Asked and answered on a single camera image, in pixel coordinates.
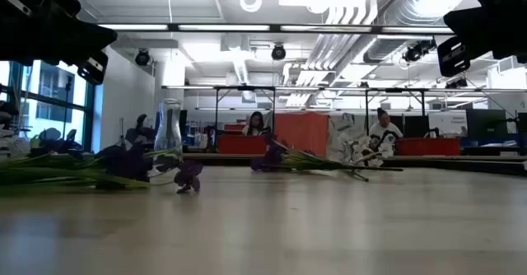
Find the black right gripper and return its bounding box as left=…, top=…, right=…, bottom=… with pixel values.
left=436, top=0, right=527, bottom=77

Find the black ceiling camera cluster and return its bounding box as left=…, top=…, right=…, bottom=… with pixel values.
left=402, top=39, right=437, bottom=64

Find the white patterned hanging cloth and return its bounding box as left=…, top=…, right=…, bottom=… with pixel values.
left=328, top=113, right=371, bottom=163

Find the silver ventilation duct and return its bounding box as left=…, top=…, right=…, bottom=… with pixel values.
left=364, top=0, right=487, bottom=64

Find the large black monitor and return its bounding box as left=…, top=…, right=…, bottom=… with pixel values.
left=466, top=109, right=508, bottom=139

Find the clear glass vase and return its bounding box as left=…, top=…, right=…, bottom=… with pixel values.
left=154, top=98, right=184, bottom=165

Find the white coiled ceiling cable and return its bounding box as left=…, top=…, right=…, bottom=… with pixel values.
left=240, top=0, right=264, bottom=13

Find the blue background table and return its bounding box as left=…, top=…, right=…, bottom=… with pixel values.
left=459, top=133, right=527, bottom=148

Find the white sign board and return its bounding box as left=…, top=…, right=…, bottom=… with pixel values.
left=427, top=110, right=469, bottom=137

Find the large red plastic bin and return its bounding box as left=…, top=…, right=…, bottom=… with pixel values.
left=217, top=134, right=268, bottom=156
left=395, top=137, right=461, bottom=156

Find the orange hanging cloth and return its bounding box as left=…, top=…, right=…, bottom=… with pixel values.
left=273, top=112, right=329, bottom=157

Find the person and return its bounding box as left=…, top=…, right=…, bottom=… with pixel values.
left=368, top=107, right=404, bottom=152
left=242, top=110, right=273, bottom=137

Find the black ceiling light rail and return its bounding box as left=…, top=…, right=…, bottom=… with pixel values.
left=97, top=22, right=455, bottom=35

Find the black metal rig frame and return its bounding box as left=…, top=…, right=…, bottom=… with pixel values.
left=364, top=87, right=427, bottom=136
left=213, top=86, right=277, bottom=152

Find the white artificial flower spray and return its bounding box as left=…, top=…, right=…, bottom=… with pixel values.
left=340, top=137, right=396, bottom=169

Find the tall black stand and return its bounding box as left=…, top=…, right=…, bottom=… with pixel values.
left=61, top=76, right=74, bottom=144

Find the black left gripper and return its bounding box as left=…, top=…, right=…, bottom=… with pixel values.
left=0, top=0, right=119, bottom=86

